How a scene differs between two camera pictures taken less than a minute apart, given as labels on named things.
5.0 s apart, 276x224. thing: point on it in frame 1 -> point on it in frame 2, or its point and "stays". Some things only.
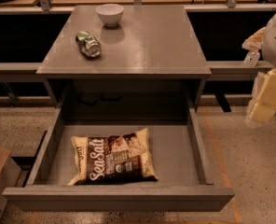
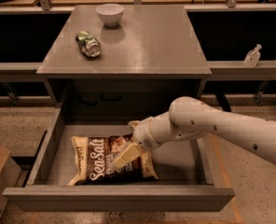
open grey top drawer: x=183 y=181 stays
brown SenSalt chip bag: x=121 y=159 stays
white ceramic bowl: x=111 y=14 stays
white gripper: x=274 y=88 -> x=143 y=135
